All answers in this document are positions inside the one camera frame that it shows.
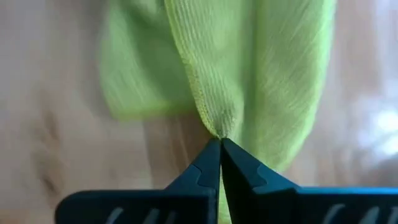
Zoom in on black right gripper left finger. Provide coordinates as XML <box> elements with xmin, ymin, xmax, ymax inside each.
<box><xmin>166</xmin><ymin>139</ymin><xmax>221</xmax><ymax>224</ymax></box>

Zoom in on lime yellow-green microfiber towel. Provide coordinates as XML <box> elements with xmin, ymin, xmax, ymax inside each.
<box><xmin>99</xmin><ymin>0</ymin><xmax>337</xmax><ymax>224</ymax></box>

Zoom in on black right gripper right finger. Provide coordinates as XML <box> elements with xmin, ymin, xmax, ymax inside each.
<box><xmin>221</xmin><ymin>139</ymin><xmax>299</xmax><ymax>224</ymax></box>

